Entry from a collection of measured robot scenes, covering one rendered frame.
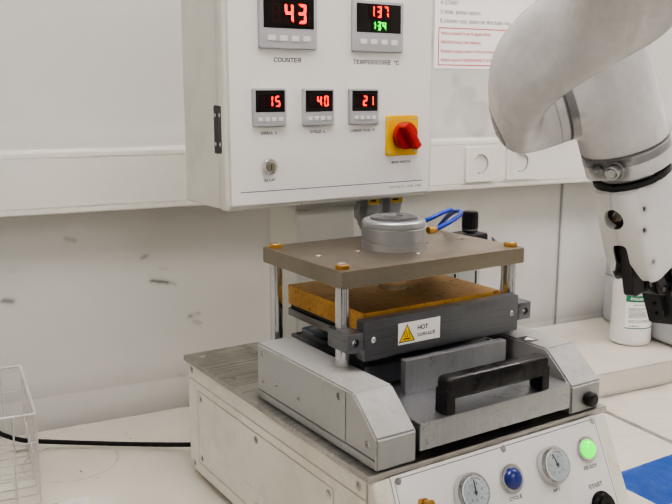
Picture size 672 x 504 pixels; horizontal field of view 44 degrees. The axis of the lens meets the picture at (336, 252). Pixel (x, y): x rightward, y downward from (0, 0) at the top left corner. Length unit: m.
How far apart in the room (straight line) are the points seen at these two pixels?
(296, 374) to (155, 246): 0.58
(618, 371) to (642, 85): 0.90
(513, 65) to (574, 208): 1.20
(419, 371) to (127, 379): 0.70
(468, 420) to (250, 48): 0.51
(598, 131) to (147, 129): 0.84
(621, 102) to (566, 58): 0.12
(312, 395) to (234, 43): 0.43
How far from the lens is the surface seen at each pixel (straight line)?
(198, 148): 1.12
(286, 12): 1.08
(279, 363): 0.98
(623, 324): 1.78
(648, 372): 1.69
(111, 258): 1.45
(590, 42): 0.69
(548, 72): 0.71
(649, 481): 1.31
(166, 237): 1.46
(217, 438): 1.16
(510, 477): 0.93
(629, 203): 0.83
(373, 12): 1.15
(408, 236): 0.99
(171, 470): 1.29
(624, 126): 0.81
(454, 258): 0.98
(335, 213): 1.16
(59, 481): 1.30
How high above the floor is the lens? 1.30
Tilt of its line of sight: 11 degrees down
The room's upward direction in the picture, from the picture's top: straight up
